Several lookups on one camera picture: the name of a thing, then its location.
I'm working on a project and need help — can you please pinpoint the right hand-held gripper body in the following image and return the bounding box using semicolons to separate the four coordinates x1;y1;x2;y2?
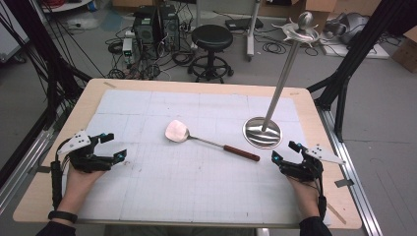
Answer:
278;144;346;183

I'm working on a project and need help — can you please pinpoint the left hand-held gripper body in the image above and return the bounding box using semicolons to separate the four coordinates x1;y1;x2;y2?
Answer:
56;130;116;174

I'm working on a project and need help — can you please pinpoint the steel utensil rack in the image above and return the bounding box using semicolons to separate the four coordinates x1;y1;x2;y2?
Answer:
242;11;321;150

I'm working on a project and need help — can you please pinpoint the steel spatula with wooden handle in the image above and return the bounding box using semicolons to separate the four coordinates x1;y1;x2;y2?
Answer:
164;119;262;163

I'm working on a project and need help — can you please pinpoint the person's right hand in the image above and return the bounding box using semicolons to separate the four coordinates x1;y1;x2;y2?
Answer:
287;175;322;218

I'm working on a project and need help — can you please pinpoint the person's left hand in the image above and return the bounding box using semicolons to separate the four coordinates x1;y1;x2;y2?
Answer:
58;166;106;214

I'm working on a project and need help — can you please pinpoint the black wristband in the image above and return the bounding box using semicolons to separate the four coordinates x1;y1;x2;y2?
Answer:
47;209;79;225

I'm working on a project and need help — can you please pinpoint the white grid mat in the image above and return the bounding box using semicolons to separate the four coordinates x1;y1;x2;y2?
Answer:
77;88;305;226

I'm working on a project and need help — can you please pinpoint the small white power supply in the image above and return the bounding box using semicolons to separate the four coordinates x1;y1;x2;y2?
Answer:
121;37;134;64

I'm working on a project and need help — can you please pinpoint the black computer tower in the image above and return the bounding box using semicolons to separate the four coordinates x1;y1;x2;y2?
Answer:
132;5;162;61
158;3;182;53

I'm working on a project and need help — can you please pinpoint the grey bag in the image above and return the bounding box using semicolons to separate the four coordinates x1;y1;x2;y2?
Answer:
324;12;371;45

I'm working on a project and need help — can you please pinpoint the flat black case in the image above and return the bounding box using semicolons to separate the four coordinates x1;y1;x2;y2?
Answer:
224;17;265;32

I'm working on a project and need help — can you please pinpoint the cardboard box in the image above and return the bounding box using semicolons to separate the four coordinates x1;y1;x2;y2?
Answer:
390;25;417;74
303;0;339;33

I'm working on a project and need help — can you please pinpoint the black round stool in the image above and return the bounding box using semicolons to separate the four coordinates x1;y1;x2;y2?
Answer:
187;24;235;85

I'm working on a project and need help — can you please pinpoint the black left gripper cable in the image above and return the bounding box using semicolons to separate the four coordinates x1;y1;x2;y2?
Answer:
49;147;73;211

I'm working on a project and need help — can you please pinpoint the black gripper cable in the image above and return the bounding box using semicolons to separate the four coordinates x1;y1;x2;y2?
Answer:
313;176;328;222
49;147;73;211

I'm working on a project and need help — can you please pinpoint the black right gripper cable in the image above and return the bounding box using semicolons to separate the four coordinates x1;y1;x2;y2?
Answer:
313;176;328;222

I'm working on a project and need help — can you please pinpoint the aluminium rail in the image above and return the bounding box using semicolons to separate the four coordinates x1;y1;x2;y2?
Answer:
0;126;57;215
318;108;384;236

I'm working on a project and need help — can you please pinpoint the black metal frame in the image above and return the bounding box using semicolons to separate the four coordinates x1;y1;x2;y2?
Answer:
307;0;417;143
3;0;94;131

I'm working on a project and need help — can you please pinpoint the coiled black floor cable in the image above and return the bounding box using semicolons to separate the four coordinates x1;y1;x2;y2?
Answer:
262;41;288;55

